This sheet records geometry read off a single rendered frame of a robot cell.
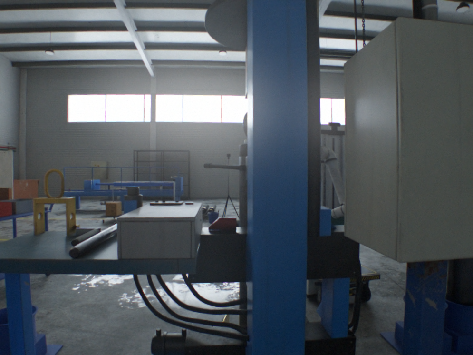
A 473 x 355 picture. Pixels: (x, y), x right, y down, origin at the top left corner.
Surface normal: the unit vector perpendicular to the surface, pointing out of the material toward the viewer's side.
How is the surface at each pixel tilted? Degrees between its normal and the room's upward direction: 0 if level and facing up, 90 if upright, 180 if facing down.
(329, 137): 90
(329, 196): 90
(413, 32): 90
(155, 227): 90
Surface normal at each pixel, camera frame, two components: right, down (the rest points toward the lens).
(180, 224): 0.07, 0.01
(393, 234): -1.00, 0.00
